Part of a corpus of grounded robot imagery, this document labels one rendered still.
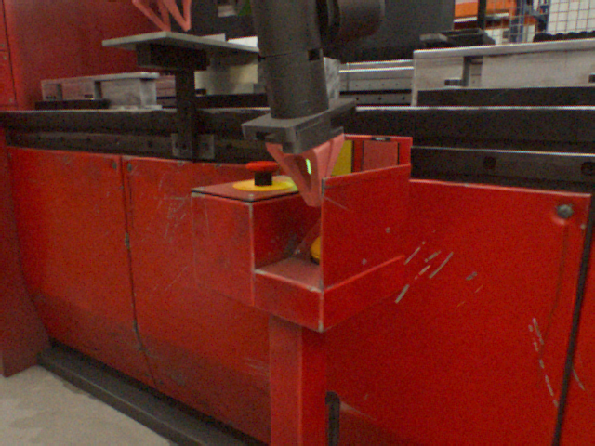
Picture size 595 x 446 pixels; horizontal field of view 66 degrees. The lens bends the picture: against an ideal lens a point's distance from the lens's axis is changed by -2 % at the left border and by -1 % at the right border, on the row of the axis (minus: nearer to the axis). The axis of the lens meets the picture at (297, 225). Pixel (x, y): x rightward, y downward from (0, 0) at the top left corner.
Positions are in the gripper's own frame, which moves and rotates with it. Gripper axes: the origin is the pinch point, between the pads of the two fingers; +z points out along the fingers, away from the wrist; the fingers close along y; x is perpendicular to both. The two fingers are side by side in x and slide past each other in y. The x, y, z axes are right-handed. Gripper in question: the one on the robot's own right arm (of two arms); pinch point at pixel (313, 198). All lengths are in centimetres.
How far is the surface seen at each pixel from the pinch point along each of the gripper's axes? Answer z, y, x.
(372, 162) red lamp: -0.4, 10.5, -0.5
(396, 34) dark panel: -7, 94, 43
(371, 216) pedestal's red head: 2.3, 2.6, -5.2
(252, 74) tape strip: -7, 37, 46
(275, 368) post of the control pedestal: 21.7, -5.4, 5.7
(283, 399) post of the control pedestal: 25.4, -6.4, 4.4
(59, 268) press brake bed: 41, 4, 110
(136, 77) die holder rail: -9, 33, 85
